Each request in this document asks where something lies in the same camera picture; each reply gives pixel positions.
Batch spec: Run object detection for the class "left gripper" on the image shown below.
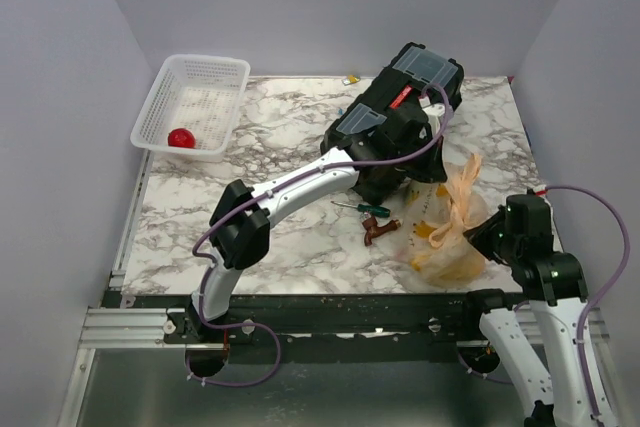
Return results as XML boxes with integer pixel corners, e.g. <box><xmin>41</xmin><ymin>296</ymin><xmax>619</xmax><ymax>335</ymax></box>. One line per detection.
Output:
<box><xmin>389</xmin><ymin>130</ymin><xmax>445</xmax><ymax>183</ymax></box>

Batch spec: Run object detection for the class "translucent orange plastic bag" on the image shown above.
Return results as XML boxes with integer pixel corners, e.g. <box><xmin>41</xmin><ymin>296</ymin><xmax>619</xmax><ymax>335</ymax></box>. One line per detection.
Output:
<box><xmin>397</xmin><ymin>153</ymin><xmax>488</xmax><ymax>288</ymax></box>

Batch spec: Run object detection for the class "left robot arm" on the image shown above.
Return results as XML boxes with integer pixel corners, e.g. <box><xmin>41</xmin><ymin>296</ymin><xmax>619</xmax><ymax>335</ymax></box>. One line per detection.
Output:
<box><xmin>187</xmin><ymin>104</ymin><xmax>453</xmax><ymax>342</ymax></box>

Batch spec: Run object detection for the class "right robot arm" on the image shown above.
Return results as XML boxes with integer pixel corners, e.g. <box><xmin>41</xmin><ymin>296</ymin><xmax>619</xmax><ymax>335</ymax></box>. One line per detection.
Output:
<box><xmin>459</xmin><ymin>189</ymin><xmax>619</xmax><ymax>426</ymax></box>

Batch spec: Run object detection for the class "red fake fruit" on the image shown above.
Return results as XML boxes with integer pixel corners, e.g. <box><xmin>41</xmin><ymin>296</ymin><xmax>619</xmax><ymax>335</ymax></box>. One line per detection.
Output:
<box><xmin>167</xmin><ymin>128</ymin><xmax>196</xmax><ymax>149</ymax></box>

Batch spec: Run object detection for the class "black plastic toolbox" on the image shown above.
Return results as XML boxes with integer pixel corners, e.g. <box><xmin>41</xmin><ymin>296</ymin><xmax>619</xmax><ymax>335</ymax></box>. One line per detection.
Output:
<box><xmin>319</xmin><ymin>41</ymin><xmax>465</xmax><ymax>203</ymax></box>

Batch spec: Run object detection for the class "small yellow object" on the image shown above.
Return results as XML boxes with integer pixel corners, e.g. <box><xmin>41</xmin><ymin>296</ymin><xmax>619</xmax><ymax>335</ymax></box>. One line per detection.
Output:
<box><xmin>342</xmin><ymin>75</ymin><xmax>361</xmax><ymax>85</ymax></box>

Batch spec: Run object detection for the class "white plastic basket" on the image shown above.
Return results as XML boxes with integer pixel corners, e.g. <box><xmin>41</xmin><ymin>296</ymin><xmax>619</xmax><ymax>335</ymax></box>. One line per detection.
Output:
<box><xmin>130</xmin><ymin>54</ymin><xmax>251</xmax><ymax>162</ymax></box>

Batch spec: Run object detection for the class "black base bar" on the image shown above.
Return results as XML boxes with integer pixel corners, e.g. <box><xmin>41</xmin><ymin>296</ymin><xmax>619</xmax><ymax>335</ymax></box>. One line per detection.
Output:
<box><xmin>101</xmin><ymin>291</ymin><xmax>488</xmax><ymax>364</ymax></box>

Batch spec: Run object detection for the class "green handled screwdriver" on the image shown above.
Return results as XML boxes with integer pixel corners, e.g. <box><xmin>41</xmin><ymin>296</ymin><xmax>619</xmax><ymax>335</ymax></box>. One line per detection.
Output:
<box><xmin>332</xmin><ymin>201</ymin><xmax>391</xmax><ymax>218</ymax></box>

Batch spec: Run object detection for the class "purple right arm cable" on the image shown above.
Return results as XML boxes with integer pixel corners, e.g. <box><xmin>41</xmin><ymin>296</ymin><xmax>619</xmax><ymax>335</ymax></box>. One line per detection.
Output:
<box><xmin>457</xmin><ymin>185</ymin><xmax>632</xmax><ymax>423</ymax></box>

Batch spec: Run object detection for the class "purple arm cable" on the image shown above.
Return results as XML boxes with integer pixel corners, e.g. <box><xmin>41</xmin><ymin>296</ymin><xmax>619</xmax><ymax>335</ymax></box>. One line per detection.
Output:
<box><xmin>457</xmin><ymin>185</ymin><xmax>632</xmax><ymax>423</ymax></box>
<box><xmin>192</xmin><ymin>82</ymin><xmax>454</xmax><ymax>388</ymax></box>

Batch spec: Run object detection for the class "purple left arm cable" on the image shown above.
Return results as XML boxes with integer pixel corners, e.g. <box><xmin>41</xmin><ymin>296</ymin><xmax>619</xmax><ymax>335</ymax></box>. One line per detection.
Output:
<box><xmin>192</xmin><ymin>82</ymin><xmax>454</xmax><ymax>388</ymax></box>

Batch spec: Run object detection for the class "aluminium frame rail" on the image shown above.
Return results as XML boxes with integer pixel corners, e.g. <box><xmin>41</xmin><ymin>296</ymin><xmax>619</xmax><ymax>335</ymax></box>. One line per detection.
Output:
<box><xmin>79</xmin><ymin>307</ymin><xmax>191</xmax><ymax>349</ymax></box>

